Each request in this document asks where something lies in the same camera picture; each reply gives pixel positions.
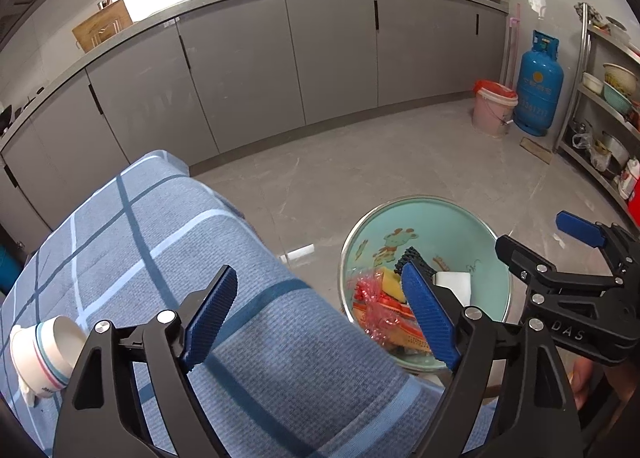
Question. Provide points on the grey kitchen cabinet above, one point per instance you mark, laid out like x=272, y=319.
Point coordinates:
x=300, y=53

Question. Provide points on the person's right hand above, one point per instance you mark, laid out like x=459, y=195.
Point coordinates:
x=580, y=380

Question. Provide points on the pink bucket with red lid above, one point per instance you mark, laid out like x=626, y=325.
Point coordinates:
x=492, y=110

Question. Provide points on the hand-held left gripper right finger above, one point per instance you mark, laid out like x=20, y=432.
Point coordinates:
x=430, y=318

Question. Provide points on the blue checked blanket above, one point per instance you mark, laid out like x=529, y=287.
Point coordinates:
x=150, y=238

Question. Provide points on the wooden board on floor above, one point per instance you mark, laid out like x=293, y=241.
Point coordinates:
x=536, y=150

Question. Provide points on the white striped ceramic mug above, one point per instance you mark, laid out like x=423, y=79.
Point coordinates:
x=35, y=353

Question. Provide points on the white bowl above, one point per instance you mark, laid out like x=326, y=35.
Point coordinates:
x=593, y=83

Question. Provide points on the metal cooking pot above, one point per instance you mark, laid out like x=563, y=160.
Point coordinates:
x=615, y=148

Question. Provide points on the orange snack wrapper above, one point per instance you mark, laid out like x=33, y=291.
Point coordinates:
x=400, y=330

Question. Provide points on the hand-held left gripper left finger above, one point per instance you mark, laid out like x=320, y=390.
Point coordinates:
x=210, y=318

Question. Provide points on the small white plastic bag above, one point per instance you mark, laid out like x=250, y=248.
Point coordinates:
x=583, y=143

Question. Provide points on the white sponge block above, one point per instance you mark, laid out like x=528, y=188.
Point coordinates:
x=455, y=285

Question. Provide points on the floral bowl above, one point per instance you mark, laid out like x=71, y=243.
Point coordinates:
x=620, y=78

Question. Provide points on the blue gas cylinder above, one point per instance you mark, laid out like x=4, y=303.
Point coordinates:
x=539, y=83

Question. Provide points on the black scouring pad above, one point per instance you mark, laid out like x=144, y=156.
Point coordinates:
x=412, y=258

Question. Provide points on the teal enamel basin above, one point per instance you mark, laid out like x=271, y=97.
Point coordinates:
x=450, y=238

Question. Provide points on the yellow sponge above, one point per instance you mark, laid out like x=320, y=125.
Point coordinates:
x=390, y=283

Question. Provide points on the green bowl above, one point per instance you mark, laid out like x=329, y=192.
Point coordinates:
x=616, y=99

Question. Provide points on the red plastic bag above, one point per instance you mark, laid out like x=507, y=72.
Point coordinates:
x=367, y=288

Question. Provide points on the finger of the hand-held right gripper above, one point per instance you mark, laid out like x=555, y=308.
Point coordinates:
x=530, y=260
x=580, y=229

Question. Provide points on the black wok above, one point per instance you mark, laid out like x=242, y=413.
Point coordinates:
x=5, y=119

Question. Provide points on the metal shelf rack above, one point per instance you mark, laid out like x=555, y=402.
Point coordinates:
x=580, y=103

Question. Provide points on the white crumpled tissue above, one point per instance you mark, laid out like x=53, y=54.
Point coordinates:
x=29, y=393

